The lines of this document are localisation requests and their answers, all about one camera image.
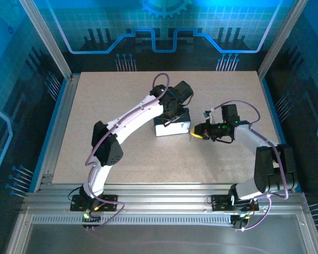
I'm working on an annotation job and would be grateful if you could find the dark starry print lock box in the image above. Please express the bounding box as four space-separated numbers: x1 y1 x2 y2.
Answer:
153 107 192 138

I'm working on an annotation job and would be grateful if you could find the blue table edge strip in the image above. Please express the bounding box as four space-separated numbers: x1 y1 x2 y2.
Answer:
29 78 69 192
261 76 303 193

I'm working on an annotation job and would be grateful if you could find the grey metal tray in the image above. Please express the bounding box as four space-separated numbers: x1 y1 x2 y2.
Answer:
5 211 318 254

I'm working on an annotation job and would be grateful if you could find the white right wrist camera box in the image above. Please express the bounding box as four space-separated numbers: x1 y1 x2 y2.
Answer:
202 109 216 124

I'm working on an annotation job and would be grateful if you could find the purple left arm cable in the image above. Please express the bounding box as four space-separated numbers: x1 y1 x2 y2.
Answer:
81 72 172 231

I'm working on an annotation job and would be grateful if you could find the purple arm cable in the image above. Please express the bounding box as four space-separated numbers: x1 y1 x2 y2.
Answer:
81 72 172 231
208 99 290 233

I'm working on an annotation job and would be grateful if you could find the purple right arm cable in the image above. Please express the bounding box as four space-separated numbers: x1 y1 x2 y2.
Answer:
208 99 290 233

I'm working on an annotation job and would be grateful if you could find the aluminium cross rail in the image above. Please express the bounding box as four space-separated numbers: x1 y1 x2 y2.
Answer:
22 183 308 215

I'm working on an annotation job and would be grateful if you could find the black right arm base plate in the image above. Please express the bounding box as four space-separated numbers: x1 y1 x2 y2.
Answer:
210 194 260 212

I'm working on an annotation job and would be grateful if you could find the black cable connector block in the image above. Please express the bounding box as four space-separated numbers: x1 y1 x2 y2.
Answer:
232 214 247 230
81 223 102 231

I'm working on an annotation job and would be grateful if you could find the slotted grey cable duct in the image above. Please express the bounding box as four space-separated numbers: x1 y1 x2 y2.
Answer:
31 214 235 226

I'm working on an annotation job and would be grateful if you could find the aluminium frame post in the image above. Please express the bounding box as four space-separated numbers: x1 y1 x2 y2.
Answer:
257 0 310 80
19 0 73 80

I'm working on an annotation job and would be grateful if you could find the aluminium side rail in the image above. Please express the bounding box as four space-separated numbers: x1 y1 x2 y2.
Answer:
34 73 82 193

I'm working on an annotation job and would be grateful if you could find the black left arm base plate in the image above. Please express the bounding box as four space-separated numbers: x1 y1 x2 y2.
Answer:
70 194 120 212

